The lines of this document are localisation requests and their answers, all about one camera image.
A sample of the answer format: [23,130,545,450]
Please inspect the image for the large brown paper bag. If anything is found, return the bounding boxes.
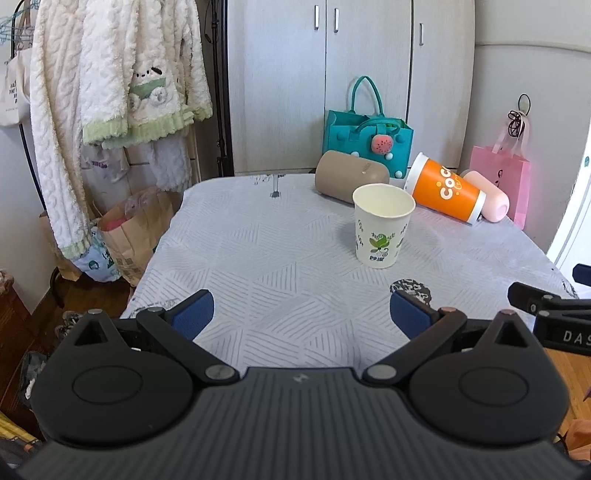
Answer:
[97,187,184,287]

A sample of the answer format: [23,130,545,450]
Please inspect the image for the white tote bag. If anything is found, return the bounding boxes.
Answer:
[0,46,35,127]

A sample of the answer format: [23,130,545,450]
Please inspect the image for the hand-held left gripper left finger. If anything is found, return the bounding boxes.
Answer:
[62,290,241,385]

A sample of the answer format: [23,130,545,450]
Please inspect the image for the grey shoes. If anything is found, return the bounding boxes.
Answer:
[55,310,86,342]

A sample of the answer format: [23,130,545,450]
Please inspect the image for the grey patterned tablecloth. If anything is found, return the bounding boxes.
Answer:
[126,173,578,370]

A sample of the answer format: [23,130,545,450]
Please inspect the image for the small brown paper bag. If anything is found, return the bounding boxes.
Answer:
[38,210,84,282]

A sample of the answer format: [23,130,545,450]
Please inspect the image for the grey wardrobe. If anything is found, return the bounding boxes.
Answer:
[226,0,476,177]

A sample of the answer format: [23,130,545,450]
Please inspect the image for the black stand pole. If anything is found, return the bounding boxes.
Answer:
[210,0,234,179]

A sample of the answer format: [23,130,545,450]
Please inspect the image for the teal clothes hangers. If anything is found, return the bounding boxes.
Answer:
[0,0,41,45]

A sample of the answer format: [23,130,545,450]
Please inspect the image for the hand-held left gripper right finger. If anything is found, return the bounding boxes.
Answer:
[363,290,542,385]

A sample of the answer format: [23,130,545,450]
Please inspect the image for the white door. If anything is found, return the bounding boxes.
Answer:
[545,124,591,278]

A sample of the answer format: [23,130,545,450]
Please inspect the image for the black clothes rack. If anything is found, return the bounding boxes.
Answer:
[17,124,66,306]

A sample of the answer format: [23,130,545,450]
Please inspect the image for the orange cup white lid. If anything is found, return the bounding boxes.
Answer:
[404,152,487,225]

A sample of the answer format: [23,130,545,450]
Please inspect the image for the teal felt bag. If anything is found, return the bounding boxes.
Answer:
[322,75,414,180]

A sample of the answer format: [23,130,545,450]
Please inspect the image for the white paper cup green print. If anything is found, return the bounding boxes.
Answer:
[352,183,416,269]

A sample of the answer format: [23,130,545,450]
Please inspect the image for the pink gift bag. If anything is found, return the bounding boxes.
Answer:
[469,124,532,230]

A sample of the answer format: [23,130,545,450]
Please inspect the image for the white fluffy jacket green trim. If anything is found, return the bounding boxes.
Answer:
[81,0,214,149]

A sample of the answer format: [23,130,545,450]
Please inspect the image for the white printed plastic bag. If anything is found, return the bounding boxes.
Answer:
[81,143,134,217]

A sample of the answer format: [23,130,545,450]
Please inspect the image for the beige cup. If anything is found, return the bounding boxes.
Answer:
[315,150,391,205]

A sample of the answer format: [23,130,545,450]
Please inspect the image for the blue white plastic bag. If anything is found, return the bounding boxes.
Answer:
[71,226,123,283]

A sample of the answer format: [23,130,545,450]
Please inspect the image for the black hair ties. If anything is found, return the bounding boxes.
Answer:
[508,93,532,138]

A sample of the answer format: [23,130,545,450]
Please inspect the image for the white fluffy robe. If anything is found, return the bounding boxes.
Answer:
[28,0,194,259]

